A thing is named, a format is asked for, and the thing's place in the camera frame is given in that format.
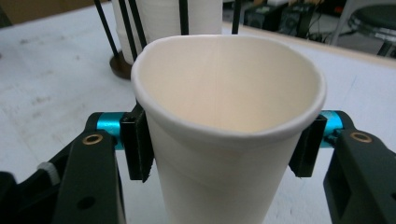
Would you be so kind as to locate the stack of white paper cups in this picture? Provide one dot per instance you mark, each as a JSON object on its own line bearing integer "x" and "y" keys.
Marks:
{"x": 162, "y": 18}
{"x": 123, "y": 43}

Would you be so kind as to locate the round stool with metal legs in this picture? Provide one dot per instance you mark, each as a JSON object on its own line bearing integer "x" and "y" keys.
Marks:
{"x": 373, "y": 18}

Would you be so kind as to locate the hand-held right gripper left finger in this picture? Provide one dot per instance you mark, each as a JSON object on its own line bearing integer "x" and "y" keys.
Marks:
{"x": 137, "y": 143}

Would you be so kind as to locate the dark equipment boxes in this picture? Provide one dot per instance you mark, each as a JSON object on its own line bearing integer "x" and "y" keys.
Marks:
{"x": 292, "y": 17}

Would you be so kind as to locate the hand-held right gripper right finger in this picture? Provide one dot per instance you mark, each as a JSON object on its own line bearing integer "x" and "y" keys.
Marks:
{"x": 306, "y": 149}

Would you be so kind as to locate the white paper cup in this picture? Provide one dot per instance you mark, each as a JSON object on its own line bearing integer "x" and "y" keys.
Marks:
{"x": 227, "y": 93}

